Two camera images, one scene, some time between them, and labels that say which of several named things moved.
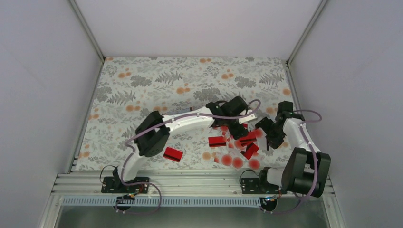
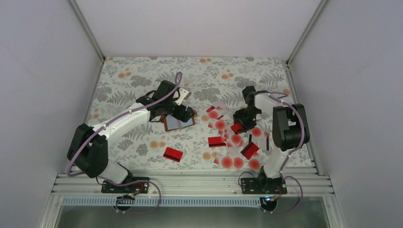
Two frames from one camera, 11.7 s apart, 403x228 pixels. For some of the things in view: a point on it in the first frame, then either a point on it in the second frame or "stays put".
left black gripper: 238,132 -> 185,117
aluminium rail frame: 162,185 stays put
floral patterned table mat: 129,88 stays put
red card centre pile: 216,141 stays put
